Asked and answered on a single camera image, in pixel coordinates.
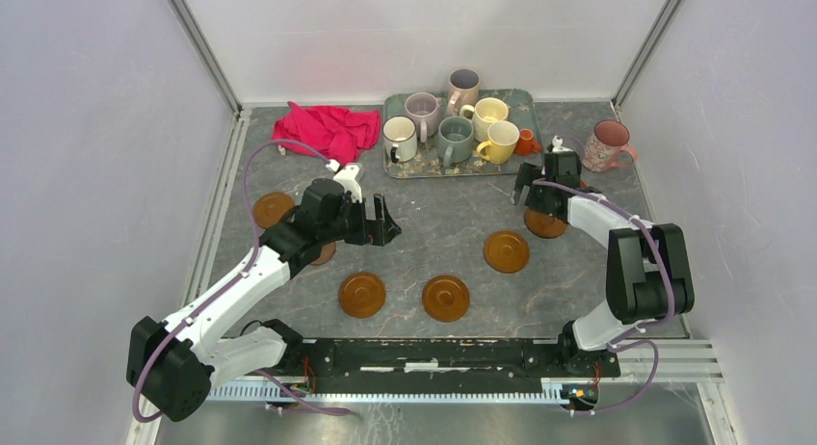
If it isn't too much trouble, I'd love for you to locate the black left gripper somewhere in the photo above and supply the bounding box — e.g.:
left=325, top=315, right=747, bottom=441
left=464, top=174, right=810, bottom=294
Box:
left=319, top=193, right=401, bottom=247

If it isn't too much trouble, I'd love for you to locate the green floral serving tray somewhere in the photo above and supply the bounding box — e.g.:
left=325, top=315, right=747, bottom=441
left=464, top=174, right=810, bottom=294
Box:
left=383, top=89, right=542, bottom=179

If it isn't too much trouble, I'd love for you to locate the glossy wooden ridged coaster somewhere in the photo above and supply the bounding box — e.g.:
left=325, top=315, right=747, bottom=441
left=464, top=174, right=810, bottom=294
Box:
left=338, top=272, right=386, bottom=319

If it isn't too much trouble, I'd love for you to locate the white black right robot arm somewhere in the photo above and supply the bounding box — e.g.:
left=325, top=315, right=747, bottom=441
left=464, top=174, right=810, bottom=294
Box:
left=512, top=150, right=695, bottom=376

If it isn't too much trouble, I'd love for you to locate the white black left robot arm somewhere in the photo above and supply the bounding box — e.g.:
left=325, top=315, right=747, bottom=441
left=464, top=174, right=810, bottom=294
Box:
left=126, top=178, right=402, bottom=423

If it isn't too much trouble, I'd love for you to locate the small orange cup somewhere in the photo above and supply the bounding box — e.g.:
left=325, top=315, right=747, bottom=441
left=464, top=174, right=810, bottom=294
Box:
left=514, top=128, right=541, bottom=156

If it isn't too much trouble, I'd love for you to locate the dark brown flat coaster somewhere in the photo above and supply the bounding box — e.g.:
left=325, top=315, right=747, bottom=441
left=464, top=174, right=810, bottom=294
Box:
left=310, top=242, right=336, bottom=266

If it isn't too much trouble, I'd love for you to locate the brown wooden coaster far left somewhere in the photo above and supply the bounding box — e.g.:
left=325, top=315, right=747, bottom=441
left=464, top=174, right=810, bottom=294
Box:
left=251, top=192, right=295, bottom=229

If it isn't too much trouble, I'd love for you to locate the yellow ceramic mug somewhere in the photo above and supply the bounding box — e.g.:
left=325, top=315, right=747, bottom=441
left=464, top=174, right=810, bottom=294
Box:
left=476, top=120, right=520, bottom=165

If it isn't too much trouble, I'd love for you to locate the cream yellow mug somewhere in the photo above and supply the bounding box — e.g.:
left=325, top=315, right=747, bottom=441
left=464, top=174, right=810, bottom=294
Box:
left=459, top=97, right=509, bottom=142

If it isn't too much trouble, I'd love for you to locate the grey-green ceramic mug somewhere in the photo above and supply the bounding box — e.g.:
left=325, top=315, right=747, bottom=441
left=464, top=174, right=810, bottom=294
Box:
left=435, top=117, right=474, bottom=169

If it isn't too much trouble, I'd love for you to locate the pink floral patterned mug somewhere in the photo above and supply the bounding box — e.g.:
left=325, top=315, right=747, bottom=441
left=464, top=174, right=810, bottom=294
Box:
left=581, top=119, right=638, bottom=172

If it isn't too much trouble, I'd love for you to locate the crumpled red cloth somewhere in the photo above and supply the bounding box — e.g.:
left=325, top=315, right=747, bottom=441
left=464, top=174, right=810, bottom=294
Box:
left=271, top=101, right=382, bottom=165

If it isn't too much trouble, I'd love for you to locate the beige pink tall mug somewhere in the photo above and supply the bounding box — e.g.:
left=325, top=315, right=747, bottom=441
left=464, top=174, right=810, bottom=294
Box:
left=445, top=68, right=481, bottom=117

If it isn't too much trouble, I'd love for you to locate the lilac ceramic mug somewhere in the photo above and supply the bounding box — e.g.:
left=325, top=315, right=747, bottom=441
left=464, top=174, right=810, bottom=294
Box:
left=404, top=92, right=441, bottom=144

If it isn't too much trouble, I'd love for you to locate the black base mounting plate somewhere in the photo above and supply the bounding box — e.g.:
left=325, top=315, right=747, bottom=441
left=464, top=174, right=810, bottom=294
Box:
left=268, top=338, right=621, bottom=394

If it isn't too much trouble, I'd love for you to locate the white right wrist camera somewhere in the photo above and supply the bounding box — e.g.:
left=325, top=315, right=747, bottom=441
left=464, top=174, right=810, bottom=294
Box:
left=548, top=136, right=572, bottom=153

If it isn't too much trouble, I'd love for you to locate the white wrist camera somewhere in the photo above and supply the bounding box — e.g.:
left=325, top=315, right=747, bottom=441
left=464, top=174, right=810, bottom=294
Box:
left=548, top=136, right=572, bottom=153
left=332, top=163, right=363, bottom=203

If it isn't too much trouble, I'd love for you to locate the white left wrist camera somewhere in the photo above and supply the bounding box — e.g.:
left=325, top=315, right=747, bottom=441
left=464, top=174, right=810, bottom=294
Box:
left=332, top=163, right=363, bottom=203

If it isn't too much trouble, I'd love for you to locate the white mug black handle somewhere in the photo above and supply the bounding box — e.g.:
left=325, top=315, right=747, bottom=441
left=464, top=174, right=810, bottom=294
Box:
left=382, top=116, right=417, bottom=164

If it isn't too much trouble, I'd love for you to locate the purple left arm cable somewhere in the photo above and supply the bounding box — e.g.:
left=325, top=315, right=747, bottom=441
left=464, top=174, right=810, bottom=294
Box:
left=130, top=139, right=353, bottom=424

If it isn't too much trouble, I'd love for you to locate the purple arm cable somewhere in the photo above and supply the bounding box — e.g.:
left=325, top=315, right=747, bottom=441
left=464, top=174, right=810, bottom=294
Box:
left=130, top=139, right=353, bottom=424
left=533, top=135, right=678, bottom=416

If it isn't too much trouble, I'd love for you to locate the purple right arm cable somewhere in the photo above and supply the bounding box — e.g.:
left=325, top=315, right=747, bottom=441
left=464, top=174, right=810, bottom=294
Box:
left=533, top=135, right=678, bottom=416

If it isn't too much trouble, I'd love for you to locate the white toothed cable rail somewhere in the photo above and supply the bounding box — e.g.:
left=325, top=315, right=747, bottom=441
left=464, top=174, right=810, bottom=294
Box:
left=203, top=380, right=567, bottom=406

